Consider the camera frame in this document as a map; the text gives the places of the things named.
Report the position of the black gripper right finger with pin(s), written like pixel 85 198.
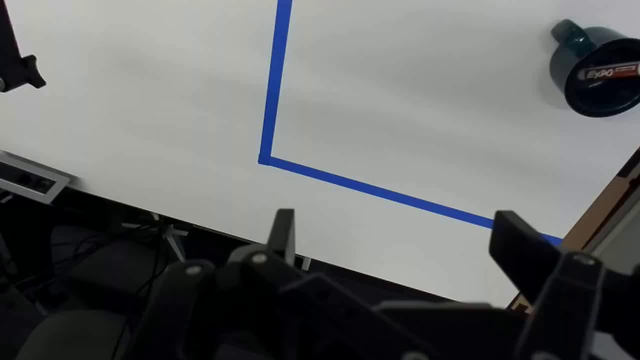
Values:
pixel 526 253

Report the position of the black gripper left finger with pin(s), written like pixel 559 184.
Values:
pixel 282 233

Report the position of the red whiteboard marker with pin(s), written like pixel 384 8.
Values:
pixel 611 73

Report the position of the blue tape line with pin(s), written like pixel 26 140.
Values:
pixel 274 80

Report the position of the dark teal speckled mug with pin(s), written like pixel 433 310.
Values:
pixel 571 53

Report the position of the aluminium and wood base frame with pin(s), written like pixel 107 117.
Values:
pixel 600 217

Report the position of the grey metal rail bracket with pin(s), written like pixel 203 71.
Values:
pixel 26 176

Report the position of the black camera stand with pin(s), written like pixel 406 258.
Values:
pixel 15 67

